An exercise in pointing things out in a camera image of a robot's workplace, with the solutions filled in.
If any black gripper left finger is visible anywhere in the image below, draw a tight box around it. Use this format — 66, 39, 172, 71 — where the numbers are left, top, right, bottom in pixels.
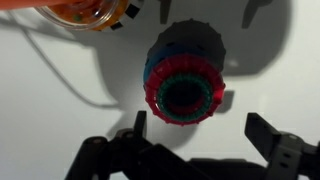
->
65, 111, 200, 180

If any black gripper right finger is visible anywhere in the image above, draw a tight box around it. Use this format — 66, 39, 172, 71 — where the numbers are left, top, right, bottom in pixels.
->
245, 113, 320, 180

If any white round table disc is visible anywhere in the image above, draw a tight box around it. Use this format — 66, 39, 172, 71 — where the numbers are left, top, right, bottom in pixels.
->
0, 0, 320, 180

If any blue toothed ring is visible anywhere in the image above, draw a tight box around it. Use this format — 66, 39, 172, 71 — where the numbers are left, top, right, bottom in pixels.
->
142, 44, 208, 84

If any red toothed ring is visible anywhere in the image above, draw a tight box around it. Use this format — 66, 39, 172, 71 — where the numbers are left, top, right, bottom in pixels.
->
143, 53, 226, 127

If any orange ring holder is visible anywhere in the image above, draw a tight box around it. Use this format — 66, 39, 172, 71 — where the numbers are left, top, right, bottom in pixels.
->
0, 0, 145, 31

